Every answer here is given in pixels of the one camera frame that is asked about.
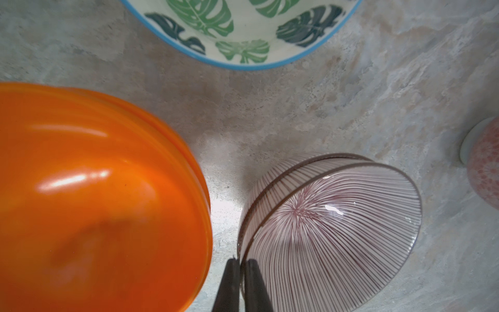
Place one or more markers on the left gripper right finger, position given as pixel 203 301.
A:
pixel 256 297

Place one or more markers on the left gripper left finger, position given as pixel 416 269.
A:
pixel 227 299

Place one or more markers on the purple striped bowl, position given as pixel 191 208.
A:
pixel 277 173
pixel 332 234

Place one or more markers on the orange bowl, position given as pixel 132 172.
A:
pixel 99 211
pixel 171 135

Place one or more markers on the small green leaf bowl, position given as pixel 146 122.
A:
pixel 244 35

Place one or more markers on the black floral bowl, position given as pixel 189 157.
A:
pixel 479 153

